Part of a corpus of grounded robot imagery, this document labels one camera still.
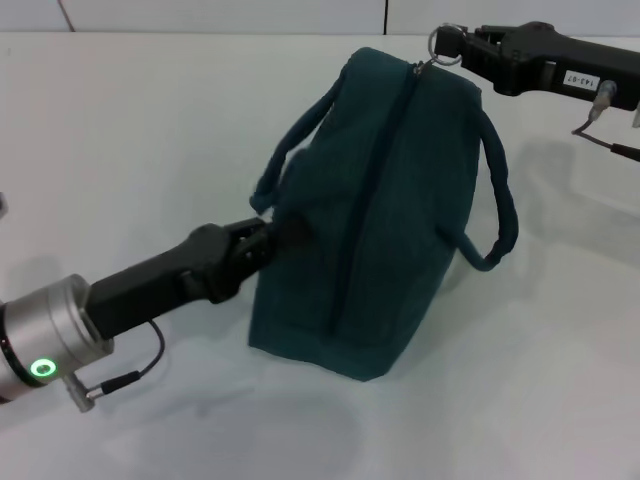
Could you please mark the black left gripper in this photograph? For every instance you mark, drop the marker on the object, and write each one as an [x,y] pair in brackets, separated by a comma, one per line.
[165,280]

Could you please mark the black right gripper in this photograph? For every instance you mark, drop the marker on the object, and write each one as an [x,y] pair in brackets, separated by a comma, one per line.
[565,60]

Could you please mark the dark teal insulated lunch bag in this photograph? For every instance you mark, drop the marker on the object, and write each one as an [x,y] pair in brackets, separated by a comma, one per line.
[360,225]

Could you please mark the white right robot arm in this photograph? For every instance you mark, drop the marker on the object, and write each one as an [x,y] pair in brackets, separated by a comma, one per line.
[636,117]

